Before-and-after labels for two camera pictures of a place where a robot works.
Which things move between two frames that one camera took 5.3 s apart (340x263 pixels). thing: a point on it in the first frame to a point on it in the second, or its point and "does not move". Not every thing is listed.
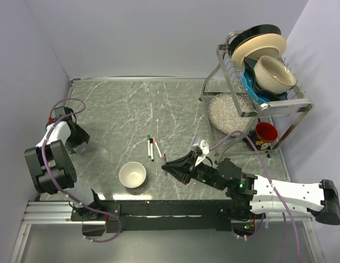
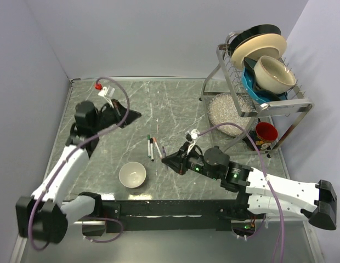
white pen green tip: [148, 146] does not move
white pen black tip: [152, 149] does not move
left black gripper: [83, 136] to [119, 112]
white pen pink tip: [158, 149] does not move
